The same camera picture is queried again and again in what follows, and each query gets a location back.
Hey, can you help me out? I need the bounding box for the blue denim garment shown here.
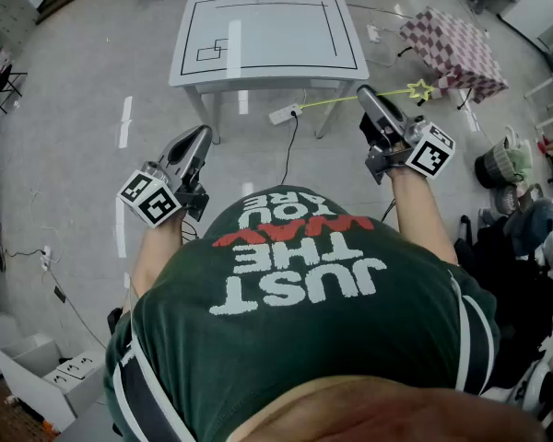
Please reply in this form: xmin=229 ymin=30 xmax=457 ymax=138
xmin=506 ymin=198 xmax=553 ymax=258

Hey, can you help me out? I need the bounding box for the black folding chair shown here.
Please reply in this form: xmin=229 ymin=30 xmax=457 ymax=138
xmin=0 ymin=64 xmax=29 ymax=115

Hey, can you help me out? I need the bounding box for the person's left forearm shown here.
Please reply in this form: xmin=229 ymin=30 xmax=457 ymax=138
xmin=131 ymin=212 xmax=188 ymax=301

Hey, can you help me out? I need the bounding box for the yellow star wand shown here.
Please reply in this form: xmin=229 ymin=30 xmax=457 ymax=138
xmin=299 ymin=78 xmax=437 ymax=110

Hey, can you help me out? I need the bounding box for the black power cable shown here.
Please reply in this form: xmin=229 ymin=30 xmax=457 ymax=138
xmin=282 ymin=110 xmax=302 ymax=188

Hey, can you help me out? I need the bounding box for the woven storage basket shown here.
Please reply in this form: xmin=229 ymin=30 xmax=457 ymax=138
xmin=474 ymin=125 xmax=535 ymax=191

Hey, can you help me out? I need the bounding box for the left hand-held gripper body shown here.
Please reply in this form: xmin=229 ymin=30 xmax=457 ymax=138
xmin=117 ymin=159 xmax=212 ymax=229

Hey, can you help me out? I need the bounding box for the white open cardboard box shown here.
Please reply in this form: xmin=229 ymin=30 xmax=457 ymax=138
xmin=0 ymin=333 xmax=108 ymax=433

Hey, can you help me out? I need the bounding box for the dark green printed t-shirt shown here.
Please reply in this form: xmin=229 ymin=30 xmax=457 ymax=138
xmin=103 ymin=184 xmax=501 ymax=442

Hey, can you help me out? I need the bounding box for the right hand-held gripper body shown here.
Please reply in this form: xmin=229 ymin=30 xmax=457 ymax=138
xmin=359 ymin=114 xmax=457 ymax=186

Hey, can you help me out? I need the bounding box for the person's right forearm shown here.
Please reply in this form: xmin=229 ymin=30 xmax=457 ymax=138
xmin=387 ymin=166 xmax=460 ymax=266

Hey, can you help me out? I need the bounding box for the maroon white checkered table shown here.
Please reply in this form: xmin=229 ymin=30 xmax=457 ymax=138
xmin=399 ymin=6 xmax=511 ymax=106

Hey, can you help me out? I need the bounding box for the person's head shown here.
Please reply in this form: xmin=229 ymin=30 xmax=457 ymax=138
xmin=229 ymin=375 xmax=550 ymax=442

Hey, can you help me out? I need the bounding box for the white table with black lines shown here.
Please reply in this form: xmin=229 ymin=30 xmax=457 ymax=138
xmin=168 ymin=0 xmax=371 ymax=140

